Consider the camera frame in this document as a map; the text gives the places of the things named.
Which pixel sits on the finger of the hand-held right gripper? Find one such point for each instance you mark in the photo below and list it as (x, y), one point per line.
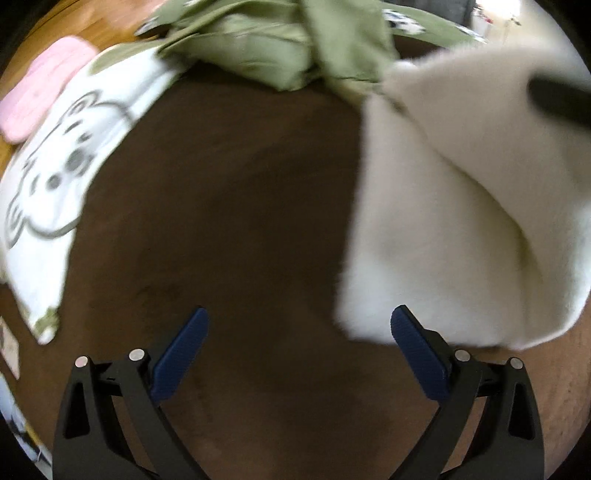
(558, 99)

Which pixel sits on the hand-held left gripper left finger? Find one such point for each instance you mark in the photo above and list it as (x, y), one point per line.
(178, 355)

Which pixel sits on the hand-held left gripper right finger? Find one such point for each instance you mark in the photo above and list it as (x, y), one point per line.
(418, 355)

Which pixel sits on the white fluffy towel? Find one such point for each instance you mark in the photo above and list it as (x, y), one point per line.
(438, 207)

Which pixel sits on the green panda print blanket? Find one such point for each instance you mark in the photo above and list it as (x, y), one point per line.
(434, 27)

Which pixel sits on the bear print pillow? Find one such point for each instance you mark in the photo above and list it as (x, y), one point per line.
(69, 138)

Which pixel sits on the pink fluffy cloth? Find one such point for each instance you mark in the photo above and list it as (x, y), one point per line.
(37, 87)

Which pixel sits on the green jacket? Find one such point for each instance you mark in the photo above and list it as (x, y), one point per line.
(258, 50)

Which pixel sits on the wooden headboard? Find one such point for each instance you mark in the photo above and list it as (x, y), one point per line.
(92, 23)

